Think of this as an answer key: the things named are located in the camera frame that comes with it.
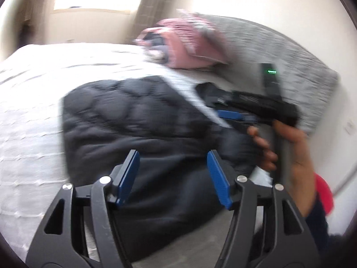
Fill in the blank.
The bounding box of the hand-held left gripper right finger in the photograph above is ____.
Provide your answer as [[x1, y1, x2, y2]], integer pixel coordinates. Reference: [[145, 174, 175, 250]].
[[207, 150, 319, 268]]

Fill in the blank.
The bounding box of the black puffer jacket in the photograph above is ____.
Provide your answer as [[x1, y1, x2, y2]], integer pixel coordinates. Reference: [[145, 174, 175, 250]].
[[60, 76, 264, 263]]

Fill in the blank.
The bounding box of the grey patterned curtain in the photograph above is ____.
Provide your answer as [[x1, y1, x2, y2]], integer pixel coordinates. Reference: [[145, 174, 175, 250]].
[[134, 0, 183, 44]]

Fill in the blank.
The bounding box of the bed with white grid bedspread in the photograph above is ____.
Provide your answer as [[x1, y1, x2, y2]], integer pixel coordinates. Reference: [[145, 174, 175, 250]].
[[0, 42, 251, 268]]

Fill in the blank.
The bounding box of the grey quilted headboard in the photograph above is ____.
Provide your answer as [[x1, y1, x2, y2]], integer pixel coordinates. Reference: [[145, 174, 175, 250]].
[[195, 13, 340, 136]]

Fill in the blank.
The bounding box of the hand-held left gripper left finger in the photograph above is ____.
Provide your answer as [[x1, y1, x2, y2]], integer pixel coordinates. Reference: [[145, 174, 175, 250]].
[[26, 150, 140, 268]]

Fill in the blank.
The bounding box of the grey velvet pillow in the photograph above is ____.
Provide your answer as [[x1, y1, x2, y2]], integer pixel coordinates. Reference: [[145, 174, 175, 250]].
[[177, 9, 233, 65]]

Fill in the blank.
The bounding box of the hanging brown coat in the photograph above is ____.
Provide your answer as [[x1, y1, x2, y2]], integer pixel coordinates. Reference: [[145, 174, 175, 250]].
[[15, 0, 38, 46]]

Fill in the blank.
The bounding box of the red object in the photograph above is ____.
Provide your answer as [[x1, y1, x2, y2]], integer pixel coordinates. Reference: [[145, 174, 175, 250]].
[[314, 172, 335, 216]]

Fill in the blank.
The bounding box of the person's right hand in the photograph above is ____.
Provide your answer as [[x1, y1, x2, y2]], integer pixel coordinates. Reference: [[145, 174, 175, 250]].
[[247, 119, 315, 180]]

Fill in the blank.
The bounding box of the folded pink grey quilt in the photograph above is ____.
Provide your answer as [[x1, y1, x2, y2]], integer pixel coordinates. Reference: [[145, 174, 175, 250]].
[[133, 27, 175, 63]]

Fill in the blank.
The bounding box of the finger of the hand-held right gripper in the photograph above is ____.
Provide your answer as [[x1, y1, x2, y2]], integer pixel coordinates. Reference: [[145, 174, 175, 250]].
[[195, 83, 235, 109], [216, 109, 257, 135]]

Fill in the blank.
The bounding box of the pink velvet pillow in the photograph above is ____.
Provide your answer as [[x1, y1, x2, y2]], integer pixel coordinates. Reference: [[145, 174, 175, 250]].
[[155, 18, 232, 70]]

